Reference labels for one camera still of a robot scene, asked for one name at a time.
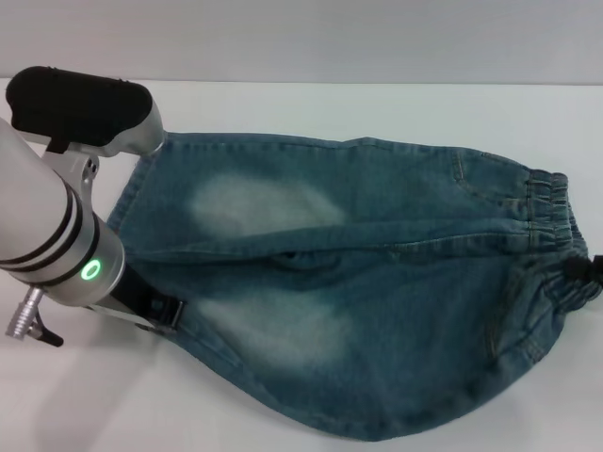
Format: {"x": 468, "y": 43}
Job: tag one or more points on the silver connector on left arm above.
{"x": 26, "y": 313}

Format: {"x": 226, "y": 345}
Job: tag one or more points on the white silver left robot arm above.
{"x": 52, "y": 226}

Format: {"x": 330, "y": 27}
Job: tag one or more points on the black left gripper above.
{"x": 136, "y": 294}

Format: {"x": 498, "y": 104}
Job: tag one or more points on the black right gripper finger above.
{"x": 599, "y": 269}
{"x": 578, "y": 269}

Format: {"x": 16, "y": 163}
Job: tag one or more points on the blue denim shorts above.
{"x": 353, "y": 282}

